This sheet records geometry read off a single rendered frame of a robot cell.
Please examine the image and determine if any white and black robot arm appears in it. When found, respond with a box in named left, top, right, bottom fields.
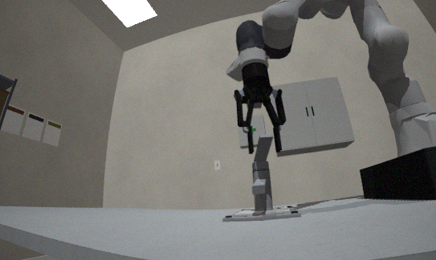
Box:
left=226, top=0, right=436, bottom=157

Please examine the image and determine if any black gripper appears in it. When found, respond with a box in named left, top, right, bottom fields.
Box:
left=234, top=63, right=286, bottom=154

